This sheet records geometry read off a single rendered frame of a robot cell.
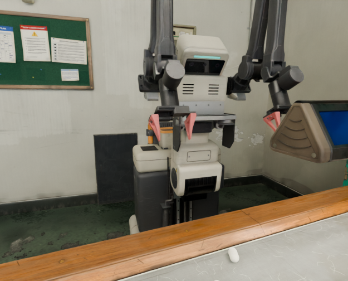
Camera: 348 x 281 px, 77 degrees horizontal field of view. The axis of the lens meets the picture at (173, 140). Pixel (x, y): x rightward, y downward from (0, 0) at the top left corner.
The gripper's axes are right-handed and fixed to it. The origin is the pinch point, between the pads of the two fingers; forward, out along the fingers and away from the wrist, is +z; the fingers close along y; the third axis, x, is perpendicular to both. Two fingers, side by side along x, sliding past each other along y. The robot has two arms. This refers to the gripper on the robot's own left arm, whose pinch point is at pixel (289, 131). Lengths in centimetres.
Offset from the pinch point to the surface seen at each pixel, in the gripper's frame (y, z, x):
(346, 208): 13.5, 28.5, -1.3
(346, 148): -35, 15, -43
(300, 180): 130, 16, 133
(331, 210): 6.5, 28.1, -1.6
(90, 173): -84, -19, 184
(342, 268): -13.4, 37.7, -17.6
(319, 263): -17.1, 36.6, -15.4
